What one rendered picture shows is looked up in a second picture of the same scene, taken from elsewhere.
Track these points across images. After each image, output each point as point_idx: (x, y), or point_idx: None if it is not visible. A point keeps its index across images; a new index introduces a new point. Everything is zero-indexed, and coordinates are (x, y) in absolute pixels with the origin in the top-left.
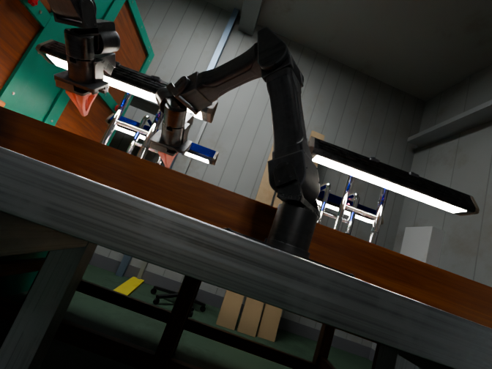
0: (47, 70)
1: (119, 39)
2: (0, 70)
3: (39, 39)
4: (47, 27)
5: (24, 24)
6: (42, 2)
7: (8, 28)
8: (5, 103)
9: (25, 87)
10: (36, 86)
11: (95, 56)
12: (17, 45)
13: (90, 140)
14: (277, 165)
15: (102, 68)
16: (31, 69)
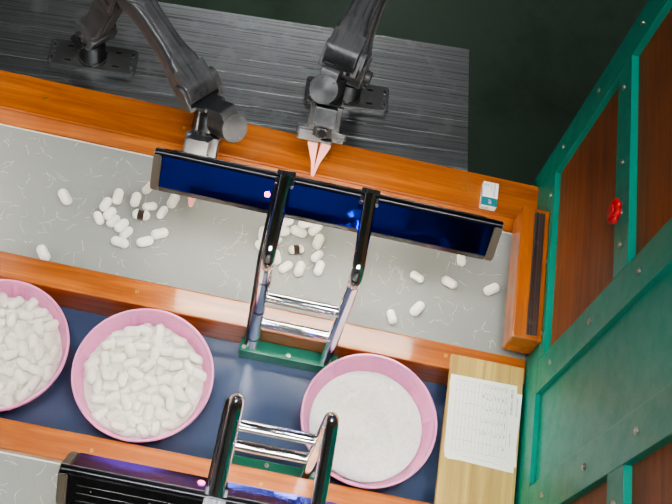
0: (588, 379)
1: (311, 81)
2: (567, 317)
3: (600, 298)
4: (614, 282)
5: (609, 262)
6: (638, 234)
7: (597, 256)
8: (512, 335)
9: (564, 377)
10: (570, 393)
11: (321, 104)
12: (591, 293)
13: (261, 127)
14: (115, 23)
15: (309, 111)
16: (574, 345)
